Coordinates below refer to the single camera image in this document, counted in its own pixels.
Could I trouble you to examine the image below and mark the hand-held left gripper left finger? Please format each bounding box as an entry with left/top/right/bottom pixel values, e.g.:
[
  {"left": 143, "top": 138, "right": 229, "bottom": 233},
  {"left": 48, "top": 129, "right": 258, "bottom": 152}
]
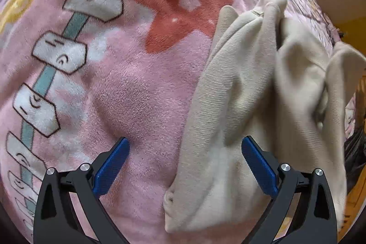
[{"left": 33, "top": 137, "right": 130, "bottom": 244}]

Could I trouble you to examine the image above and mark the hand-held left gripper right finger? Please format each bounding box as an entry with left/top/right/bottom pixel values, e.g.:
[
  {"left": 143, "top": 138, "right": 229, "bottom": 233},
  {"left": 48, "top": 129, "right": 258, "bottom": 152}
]
[{"left": 241, "top": 136, "right": 338, "bottom": 244}]

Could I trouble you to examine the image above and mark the beige garment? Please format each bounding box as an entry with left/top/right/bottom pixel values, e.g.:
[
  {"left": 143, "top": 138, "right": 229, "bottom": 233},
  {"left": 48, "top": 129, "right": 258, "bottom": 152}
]
[{"left": 163, "top": 0, "right": 366, "bottom": 234}]

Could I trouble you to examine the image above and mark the pink printed blanket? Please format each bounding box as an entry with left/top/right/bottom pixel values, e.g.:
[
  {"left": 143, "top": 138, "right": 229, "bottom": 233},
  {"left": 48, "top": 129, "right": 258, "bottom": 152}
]
[{"left": 0, "top": 0, "right": 366, "bottom": 244}]

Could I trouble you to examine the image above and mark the dark cloth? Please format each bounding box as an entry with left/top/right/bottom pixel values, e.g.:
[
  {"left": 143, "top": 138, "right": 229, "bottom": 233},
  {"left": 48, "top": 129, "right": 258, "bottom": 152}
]
[{"left": 343, "top": 130, "right": 366, "bottom": 190}]

